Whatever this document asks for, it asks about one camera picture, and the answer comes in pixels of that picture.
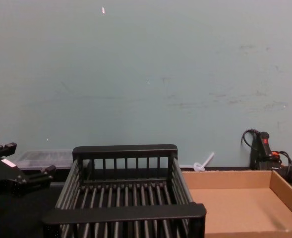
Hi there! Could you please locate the white three-armed plastic piece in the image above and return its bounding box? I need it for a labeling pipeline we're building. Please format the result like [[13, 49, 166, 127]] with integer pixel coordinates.
[[180, 152, 215, 172]]

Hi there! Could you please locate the clear plastic case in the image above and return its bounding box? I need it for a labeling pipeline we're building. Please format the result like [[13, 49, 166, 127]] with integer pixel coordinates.
[[16, 149, 73, 171]]

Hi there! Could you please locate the black rack with steel bars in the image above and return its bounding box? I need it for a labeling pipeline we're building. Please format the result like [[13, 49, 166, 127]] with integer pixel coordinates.
[[42, 144, 208, 238]]

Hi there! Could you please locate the plain pale wall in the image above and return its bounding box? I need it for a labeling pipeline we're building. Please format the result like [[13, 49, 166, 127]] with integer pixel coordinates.
[[0, 0, 292, 172]]

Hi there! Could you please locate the shallow brown cardboard tray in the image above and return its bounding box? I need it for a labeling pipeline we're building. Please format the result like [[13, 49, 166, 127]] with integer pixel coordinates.
[[181, 170, 292, 235]]

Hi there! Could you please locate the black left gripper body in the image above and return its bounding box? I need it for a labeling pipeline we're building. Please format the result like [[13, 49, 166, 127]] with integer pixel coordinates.
[[0, 148, 29, 199]]

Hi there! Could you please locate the black corded tool red switch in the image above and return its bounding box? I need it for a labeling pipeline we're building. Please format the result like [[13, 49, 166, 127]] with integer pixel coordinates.
[[241, 128, 292, 184]]

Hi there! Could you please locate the black table cloth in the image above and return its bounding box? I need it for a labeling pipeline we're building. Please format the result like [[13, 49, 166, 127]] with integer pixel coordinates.
[[0, 166, 292, 238]]

